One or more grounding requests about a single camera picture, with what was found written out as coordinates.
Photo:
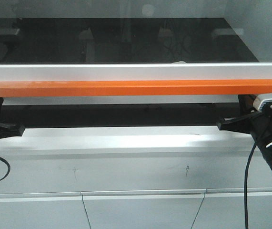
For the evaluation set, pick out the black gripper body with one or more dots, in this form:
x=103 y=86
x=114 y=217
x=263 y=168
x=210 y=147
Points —
x=261 y=126

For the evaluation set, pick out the glass jar with white lid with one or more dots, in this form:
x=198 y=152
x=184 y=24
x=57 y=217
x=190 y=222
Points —
x=180 y=62

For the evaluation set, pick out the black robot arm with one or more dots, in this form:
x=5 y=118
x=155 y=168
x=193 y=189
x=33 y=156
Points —
x=255 y=119

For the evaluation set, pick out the white fume hood base cabinet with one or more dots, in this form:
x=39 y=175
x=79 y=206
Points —
x=186 y=177

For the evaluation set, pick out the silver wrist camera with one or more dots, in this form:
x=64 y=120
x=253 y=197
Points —
x=263 y=102

